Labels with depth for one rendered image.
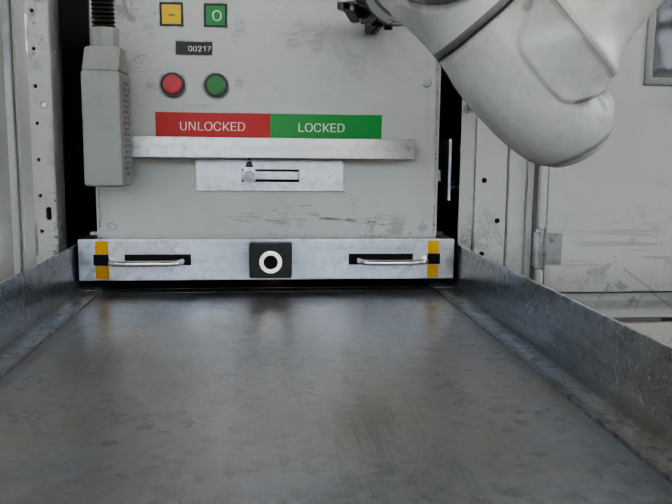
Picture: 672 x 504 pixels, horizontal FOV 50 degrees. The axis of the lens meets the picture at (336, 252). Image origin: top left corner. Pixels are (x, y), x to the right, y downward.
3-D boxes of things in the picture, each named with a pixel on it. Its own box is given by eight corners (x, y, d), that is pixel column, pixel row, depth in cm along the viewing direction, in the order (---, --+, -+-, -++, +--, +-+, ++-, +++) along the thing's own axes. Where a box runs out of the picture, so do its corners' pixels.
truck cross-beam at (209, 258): (453, 278, 108) (454, 238, 107) (78, 281, 102) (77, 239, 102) (445, 273, 113) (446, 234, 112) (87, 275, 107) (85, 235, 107)
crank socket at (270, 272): (292, 279, 103) (292, 244, 102) (249, 279, 102) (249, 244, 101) (291, 275, 105) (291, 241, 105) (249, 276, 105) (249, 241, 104)
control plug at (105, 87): (123, 187, 92) (119, 44, 89) (83, 186, 91) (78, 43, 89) (134, 184, 99) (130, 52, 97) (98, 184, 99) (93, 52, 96)
